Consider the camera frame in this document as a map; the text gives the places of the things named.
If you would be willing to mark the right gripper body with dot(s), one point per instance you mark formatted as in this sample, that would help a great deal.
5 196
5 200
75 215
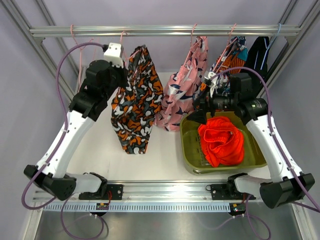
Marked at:
218 103

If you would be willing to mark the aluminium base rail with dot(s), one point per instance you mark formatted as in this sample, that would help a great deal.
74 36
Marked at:
143 191

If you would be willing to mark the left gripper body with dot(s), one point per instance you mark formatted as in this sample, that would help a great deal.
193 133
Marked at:
118 79

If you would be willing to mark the camouflage shorts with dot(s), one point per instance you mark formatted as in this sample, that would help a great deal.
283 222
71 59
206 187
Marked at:
134 107

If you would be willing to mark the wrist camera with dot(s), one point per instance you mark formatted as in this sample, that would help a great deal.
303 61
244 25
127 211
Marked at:
211 81
112 53

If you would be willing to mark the right aluminium frame post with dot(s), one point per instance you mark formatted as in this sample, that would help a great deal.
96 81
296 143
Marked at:
304 15

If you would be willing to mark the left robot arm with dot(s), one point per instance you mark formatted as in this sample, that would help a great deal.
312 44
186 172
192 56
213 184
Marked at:
50 174

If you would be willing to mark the olive green plastic bin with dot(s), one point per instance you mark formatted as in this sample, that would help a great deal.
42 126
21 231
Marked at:
195 161

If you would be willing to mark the pink hanger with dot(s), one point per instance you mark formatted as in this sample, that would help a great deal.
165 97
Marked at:
191 37
127 50
81 49
228 42

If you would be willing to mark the aluminium frame post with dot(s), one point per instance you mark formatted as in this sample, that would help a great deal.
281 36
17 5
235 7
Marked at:
304 15
24 26

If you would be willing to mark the blue orange patterned shorts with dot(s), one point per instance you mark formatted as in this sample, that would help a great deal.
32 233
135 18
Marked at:
234 55

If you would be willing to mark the white slotted cable duct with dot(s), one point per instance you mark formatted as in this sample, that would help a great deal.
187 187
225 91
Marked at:
141 207

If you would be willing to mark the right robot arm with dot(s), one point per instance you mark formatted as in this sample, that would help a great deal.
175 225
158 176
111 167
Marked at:
287 183

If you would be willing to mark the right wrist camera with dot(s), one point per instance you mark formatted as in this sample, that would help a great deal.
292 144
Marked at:
211 81

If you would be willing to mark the pink shark print shorts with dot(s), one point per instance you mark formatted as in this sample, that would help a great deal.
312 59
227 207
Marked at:
180 90

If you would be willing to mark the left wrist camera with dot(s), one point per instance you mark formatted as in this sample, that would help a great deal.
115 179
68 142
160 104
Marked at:
112 53

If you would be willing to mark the left aluminium frame post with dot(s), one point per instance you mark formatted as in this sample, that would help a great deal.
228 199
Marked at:
24 26

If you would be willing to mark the aluminium hanging rail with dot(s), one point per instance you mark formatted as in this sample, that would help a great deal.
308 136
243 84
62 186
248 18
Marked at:
163 30

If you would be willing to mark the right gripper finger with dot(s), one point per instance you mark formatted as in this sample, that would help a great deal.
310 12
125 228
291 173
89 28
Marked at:
201 101
198 116

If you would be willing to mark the black shorts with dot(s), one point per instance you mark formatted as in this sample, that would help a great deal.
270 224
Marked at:
257 45

